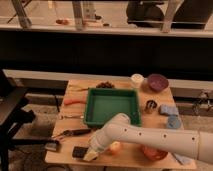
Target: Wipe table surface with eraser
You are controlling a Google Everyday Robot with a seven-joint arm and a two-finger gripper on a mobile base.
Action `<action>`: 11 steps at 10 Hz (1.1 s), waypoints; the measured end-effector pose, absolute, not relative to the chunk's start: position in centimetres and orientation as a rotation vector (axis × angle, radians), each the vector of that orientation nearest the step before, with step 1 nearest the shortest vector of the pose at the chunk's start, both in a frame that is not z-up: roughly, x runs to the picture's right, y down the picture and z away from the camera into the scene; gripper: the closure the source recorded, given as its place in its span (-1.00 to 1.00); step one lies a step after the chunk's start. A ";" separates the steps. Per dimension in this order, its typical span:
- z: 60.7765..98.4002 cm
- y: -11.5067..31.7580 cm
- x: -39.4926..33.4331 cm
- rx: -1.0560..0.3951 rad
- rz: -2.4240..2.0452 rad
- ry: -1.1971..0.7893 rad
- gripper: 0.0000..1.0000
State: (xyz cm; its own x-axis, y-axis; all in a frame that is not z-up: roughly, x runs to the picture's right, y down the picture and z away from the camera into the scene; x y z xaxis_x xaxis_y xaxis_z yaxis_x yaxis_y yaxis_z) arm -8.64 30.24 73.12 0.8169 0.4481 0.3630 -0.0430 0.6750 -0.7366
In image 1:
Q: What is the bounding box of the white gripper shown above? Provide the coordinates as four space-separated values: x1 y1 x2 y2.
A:
89 130 110 153

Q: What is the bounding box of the black and tan eraser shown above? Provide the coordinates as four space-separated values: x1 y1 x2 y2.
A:
72 146 98 161

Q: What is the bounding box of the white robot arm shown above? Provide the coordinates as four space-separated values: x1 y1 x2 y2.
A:
89 113 213 164

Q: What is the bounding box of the orange fruit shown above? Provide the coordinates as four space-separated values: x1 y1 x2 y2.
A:
108 141 122 155

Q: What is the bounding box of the green plastic tray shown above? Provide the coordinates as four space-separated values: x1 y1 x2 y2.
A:
84 88 141 128

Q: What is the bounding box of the metal fork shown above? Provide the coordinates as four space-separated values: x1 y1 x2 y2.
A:
58 115 84 120

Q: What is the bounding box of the grey black brush block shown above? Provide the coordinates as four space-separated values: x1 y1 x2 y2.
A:
45 141 60 152

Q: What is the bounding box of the dark grapes bunch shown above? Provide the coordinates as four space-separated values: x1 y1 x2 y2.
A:
96 81 115 88

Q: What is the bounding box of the red bowl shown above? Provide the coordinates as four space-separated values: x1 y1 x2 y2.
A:
142 146 168 161

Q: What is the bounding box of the small metal cup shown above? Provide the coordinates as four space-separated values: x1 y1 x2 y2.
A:
145 100 157 114

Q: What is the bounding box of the white cup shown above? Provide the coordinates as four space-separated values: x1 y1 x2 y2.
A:
130 74 144 88

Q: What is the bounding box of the blue round object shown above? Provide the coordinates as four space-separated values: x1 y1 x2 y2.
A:
167 116 181 129

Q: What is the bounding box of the purple bowl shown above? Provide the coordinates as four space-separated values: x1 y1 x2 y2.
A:
147 74 169 92

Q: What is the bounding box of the blue cloth piece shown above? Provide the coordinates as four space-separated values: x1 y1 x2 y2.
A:
173 153 192 165

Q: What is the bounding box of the black stand frame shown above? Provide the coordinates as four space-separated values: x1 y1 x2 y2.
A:
0 69 59 171

